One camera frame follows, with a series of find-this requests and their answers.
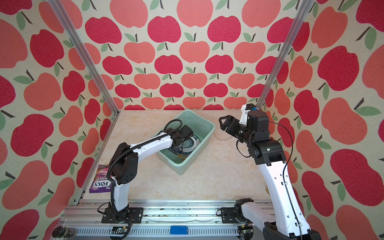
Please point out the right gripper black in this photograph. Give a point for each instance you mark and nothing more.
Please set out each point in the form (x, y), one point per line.
(231, 130)

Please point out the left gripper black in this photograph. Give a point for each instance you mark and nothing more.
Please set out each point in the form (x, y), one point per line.
(182, 145)

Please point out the small dark patterned plate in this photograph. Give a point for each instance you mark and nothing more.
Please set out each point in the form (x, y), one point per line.
(188, 146)

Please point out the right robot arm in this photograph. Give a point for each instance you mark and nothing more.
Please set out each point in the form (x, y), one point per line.
(288, 223)

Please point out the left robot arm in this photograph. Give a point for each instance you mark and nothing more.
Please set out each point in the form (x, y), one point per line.
(124, 164)

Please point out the mint green plastic bin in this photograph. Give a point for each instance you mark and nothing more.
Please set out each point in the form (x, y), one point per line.
(201, 127)

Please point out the clear glass plate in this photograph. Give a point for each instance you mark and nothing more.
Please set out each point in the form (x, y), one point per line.
(222, 135)

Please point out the purple Fox's candy bag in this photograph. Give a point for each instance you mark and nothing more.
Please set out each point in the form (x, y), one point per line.
(101, 184)

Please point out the dark cylindrical can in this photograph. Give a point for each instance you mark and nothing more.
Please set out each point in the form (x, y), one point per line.
(64, 232)

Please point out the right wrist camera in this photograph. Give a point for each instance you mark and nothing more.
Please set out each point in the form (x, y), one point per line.
(249, 111)

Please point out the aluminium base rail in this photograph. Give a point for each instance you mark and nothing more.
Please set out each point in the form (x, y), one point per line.
(201, 218)

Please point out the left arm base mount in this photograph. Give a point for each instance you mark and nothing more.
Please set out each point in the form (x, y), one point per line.
(131, 215)

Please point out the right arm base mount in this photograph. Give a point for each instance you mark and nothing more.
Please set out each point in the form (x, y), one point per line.
(230, 215)

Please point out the blue block on rail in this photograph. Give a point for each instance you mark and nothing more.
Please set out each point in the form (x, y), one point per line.
(178, 230)

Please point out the right aluminium frame post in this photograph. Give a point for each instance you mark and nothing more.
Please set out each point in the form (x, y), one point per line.
(285, 49)

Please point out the aluminium frame post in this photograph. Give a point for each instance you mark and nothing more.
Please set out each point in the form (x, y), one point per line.
(71, 31)
(285, 49)

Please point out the left aluminium frame post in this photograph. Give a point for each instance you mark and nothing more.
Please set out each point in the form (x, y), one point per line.
(71, 31)

